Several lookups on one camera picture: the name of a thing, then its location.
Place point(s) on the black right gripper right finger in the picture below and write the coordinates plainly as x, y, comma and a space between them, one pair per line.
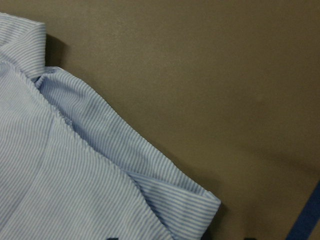
250, 238

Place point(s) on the blue striped button shirt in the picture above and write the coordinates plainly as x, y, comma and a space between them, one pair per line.
71, 168

